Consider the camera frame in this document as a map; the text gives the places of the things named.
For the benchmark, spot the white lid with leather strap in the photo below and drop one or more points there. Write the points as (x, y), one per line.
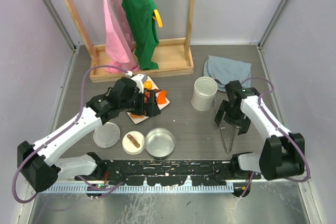
(133, 142)

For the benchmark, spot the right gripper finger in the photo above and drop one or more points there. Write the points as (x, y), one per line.
(244, 127)
(221, 112)

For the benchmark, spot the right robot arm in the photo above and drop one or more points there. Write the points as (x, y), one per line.
(282, 155)

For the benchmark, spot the metal tongs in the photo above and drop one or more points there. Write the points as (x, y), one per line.
(227, 131)

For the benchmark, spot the blue denim cloth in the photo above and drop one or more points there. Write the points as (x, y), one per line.
(224, 70)

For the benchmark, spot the pink shirt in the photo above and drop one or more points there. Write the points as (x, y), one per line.
(119, 38)

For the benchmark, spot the white square plate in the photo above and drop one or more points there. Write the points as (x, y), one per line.
(139, 119)

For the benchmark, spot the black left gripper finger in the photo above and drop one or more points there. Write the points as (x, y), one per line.
(139, 102)
(151, 106)

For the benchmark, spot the orange salmon slice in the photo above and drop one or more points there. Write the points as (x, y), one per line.
(161, 98)

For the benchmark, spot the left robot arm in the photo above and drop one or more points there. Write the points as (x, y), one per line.
(40, 162)

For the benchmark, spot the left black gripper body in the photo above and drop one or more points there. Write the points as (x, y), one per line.
(125, 103)

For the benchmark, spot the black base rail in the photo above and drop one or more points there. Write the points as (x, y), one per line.
(170, 172)

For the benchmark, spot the wooden clothes rack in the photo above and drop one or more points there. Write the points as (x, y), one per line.
(173, 56)

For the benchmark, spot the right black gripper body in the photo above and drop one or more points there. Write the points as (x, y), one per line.
(235, 117)

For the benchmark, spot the tall metal container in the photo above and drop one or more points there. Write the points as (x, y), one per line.
(204, 92)

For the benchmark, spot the yellow round food piece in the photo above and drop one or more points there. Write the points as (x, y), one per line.
(148, 85)

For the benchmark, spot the shallow round metal tin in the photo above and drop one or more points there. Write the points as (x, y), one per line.
(160, 143)

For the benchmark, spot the green shirt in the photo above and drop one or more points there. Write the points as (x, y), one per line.
(139, 14)

